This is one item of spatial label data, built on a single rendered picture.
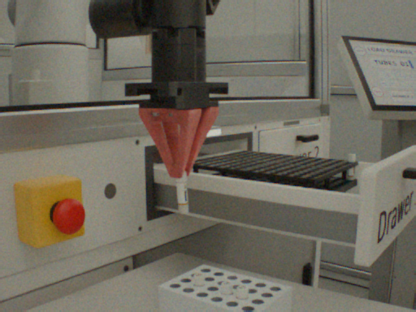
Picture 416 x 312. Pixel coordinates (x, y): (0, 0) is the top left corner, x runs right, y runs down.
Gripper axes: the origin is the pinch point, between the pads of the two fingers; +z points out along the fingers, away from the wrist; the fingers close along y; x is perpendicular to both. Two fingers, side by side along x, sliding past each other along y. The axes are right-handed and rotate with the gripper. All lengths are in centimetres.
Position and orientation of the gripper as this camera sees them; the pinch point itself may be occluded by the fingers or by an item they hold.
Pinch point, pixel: (179, 169)
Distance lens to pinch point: 48.2
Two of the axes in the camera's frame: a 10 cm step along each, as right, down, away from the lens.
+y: -5.3, 1.3, -8.4
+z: 0.0, 9.9, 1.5
